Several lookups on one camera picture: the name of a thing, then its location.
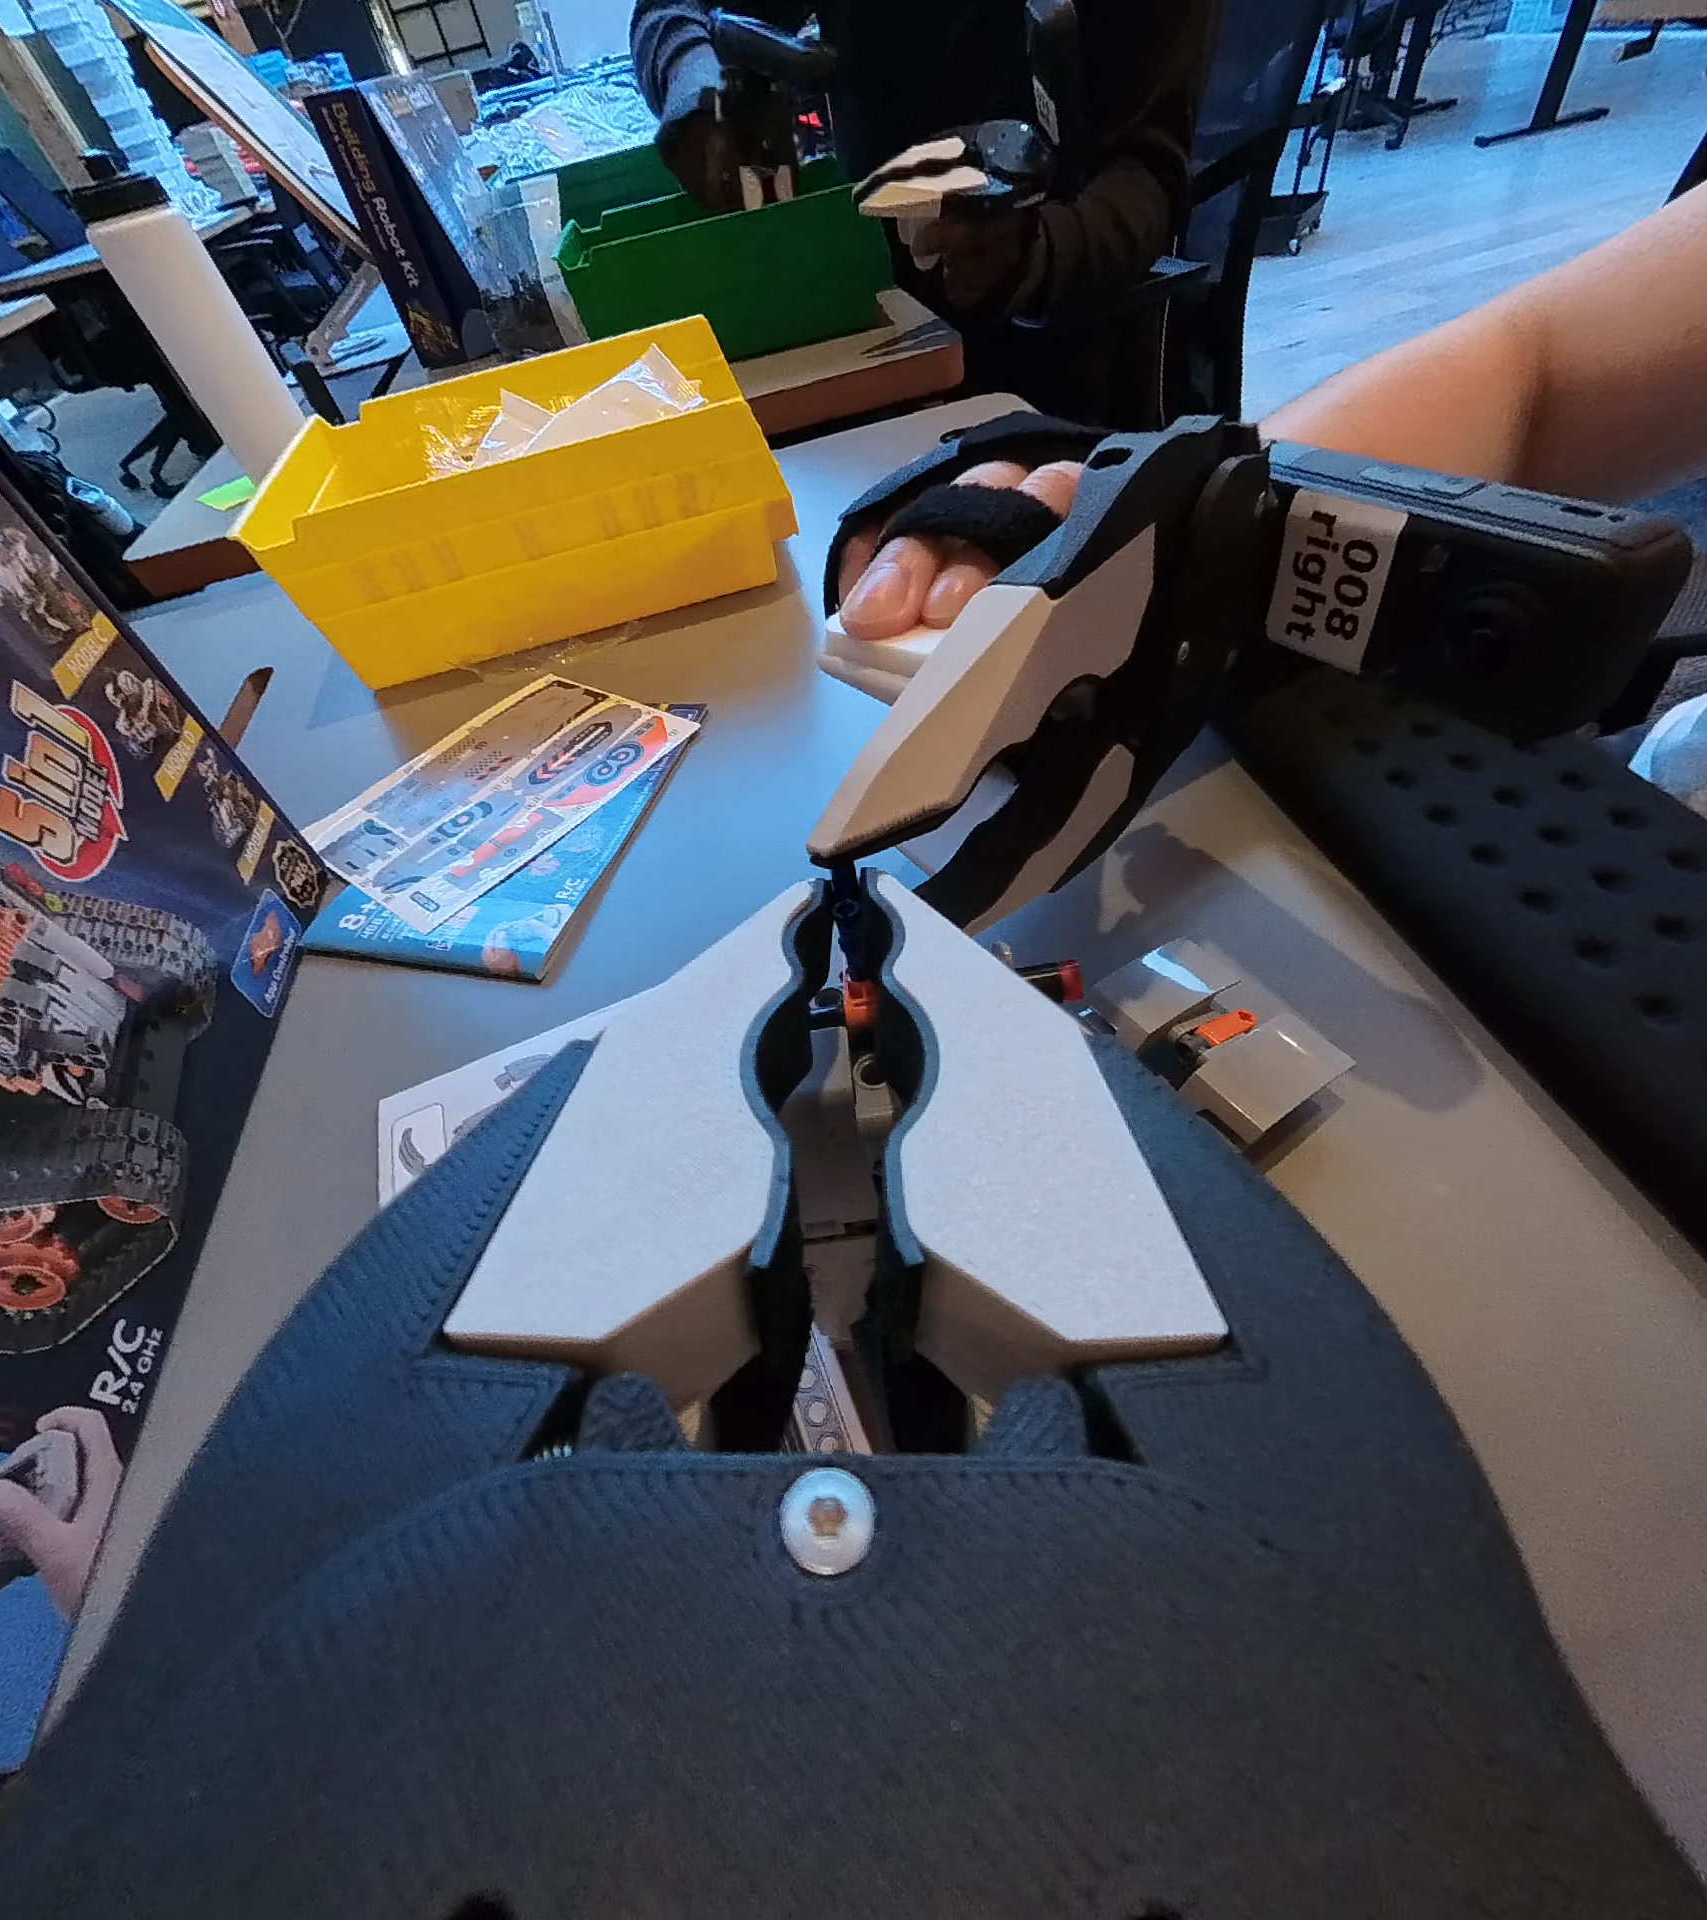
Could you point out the brown-edged grey table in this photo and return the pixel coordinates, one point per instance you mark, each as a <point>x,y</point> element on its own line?
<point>854,374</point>

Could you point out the printed sticker sheet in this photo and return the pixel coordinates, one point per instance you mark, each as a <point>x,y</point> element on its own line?
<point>492,810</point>

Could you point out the grey curved toy panel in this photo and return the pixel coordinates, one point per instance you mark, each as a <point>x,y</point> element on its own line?
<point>1228,1051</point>

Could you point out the white water bottle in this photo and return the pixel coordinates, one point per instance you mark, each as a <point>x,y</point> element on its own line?
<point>192,330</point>

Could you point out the clear plastic bags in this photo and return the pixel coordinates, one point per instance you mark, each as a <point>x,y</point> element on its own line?
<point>568,405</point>

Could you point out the black perforated panel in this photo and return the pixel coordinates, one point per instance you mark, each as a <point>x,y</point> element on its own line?
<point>1617,931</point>

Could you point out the black mesh office chair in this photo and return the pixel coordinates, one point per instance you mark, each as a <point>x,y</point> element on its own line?
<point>1274,90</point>

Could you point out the white instruction booklet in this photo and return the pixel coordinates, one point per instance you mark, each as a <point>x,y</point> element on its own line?
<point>492,1094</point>

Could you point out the board on wooden easel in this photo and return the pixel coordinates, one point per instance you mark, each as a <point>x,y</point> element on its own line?
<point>252,120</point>

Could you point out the blue robot kit box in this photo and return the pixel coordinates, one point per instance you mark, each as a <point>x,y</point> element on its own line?
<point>372,210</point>
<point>42,1051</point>

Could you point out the green sticky note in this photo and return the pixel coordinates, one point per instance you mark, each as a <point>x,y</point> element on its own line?
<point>228,493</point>

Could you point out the person's right forearm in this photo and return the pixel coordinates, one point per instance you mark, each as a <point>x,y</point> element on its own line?
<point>1617,344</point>

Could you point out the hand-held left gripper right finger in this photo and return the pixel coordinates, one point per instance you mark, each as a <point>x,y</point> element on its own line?
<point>1064,1201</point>

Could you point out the yellow plastic bin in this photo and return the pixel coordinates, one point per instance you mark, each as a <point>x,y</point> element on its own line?
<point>524,554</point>

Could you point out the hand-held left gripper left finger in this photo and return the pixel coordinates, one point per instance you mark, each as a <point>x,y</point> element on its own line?
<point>628,1201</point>

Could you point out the grey desk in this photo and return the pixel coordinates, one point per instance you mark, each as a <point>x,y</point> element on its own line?
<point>1467,1275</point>

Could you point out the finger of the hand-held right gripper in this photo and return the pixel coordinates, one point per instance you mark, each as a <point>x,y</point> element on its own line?
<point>944,721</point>
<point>1094,810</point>

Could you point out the long blue axle pin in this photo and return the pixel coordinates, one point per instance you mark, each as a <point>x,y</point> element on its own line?
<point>846,914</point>

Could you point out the green plastic bin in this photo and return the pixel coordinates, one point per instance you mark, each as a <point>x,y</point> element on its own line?
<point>734,285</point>
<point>614,181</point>

